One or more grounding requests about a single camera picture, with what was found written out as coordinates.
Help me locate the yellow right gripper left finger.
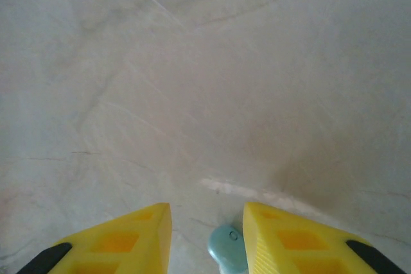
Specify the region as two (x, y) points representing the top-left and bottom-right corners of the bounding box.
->
(17, 202), (173, 274)

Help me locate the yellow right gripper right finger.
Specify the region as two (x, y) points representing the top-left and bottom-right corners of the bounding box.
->
(242, 201), (410, 274)

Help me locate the teal wireless earbud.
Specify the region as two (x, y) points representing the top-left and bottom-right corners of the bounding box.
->
(207, 225), (249, 274)

